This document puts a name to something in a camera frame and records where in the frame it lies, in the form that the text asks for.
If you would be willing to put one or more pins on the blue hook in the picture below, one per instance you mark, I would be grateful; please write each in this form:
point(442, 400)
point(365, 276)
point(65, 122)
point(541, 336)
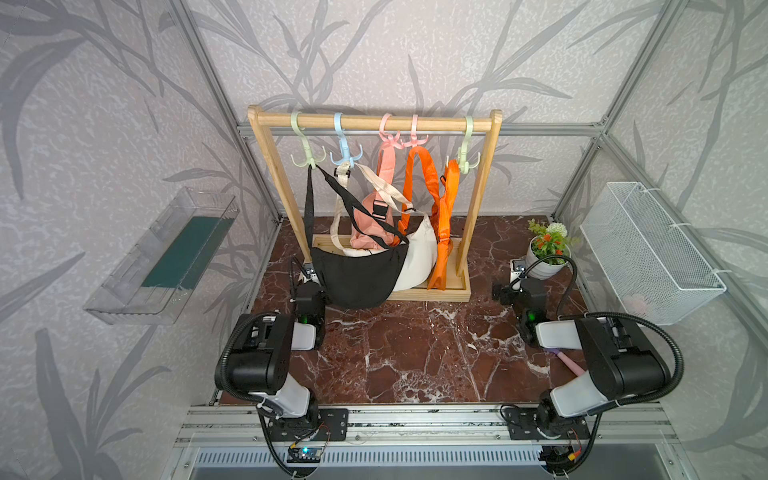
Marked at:
point(344, 148)

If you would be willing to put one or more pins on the white wire basket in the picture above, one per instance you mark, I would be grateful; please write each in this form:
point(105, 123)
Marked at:
point(653, 267)

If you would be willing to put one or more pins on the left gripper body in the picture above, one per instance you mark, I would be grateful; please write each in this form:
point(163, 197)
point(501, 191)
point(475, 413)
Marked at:
point(321, 299)

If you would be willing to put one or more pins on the right green hook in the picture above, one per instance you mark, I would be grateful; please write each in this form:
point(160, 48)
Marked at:
point(462, 156)

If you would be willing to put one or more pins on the wooden hanging rack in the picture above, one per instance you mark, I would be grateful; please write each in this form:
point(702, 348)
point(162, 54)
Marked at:
point(458, 281)

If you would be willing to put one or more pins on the green hook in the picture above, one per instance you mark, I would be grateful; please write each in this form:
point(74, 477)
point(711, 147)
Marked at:
point(462, 156)
point(310, 160)

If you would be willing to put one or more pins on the pink hook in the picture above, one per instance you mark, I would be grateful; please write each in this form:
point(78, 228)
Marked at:
point(414, 140)
point(389, 140)

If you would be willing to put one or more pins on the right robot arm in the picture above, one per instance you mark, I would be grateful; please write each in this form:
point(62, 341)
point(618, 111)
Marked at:
point(628, 360)

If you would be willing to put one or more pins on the black sling bag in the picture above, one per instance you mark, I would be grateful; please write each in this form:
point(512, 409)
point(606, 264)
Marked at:
point(360, 282)

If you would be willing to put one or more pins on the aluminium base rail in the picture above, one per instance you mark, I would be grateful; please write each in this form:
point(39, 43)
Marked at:
point(440, 441)

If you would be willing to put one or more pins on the clear plastic wall shelf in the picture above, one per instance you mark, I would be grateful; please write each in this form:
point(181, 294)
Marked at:
point(154, 282)

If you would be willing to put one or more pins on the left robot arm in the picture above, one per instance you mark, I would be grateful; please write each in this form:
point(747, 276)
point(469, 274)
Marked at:
point(254, 365)

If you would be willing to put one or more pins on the potted flower plant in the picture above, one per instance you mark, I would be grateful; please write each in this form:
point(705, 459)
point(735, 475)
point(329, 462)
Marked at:
point(550, 242)

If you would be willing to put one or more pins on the purple pink brush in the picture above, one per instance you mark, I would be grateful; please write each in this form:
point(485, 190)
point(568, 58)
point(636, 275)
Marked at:
point(574, 367)

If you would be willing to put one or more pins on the left pink hook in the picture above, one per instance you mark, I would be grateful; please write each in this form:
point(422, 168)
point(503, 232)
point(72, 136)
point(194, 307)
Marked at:
point(389, 140)

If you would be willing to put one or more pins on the left green hook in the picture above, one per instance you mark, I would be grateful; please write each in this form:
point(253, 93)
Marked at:
point(310, 160)

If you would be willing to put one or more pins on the pink sling bag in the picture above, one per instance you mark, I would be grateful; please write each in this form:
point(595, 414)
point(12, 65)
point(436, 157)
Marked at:
point(380, 203)

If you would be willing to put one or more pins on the cream white sling bag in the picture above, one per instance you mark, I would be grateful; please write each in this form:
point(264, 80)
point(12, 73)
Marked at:
point(422, 247)

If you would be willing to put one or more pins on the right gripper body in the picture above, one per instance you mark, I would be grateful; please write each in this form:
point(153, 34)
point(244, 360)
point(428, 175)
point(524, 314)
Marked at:
point(512, 298)

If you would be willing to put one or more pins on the right pink hook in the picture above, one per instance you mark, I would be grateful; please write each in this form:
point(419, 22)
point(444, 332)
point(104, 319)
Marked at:
point(414, 140)

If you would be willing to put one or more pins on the light orange sling bag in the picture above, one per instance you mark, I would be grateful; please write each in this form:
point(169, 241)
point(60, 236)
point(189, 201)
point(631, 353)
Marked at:
point(442, 226)

